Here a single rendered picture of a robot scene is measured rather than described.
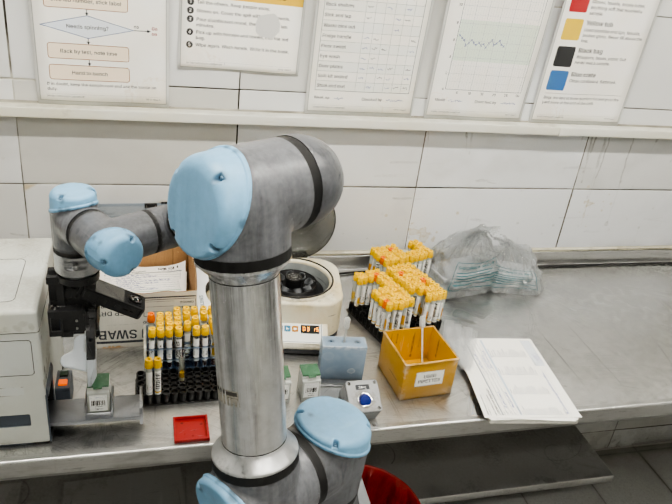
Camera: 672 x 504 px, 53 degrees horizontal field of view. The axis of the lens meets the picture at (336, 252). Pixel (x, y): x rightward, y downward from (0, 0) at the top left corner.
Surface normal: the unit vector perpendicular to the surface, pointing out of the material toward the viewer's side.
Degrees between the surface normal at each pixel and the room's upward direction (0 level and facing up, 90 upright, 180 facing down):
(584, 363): 0
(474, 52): 94
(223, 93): 90
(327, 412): 8
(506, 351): 1
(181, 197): 82
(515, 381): 1
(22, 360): 90
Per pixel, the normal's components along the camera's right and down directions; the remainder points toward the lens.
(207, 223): -0.71, 0.13
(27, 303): 0.11, -0.88
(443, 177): 0.24, 0.48
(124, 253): 0.70, 0.40
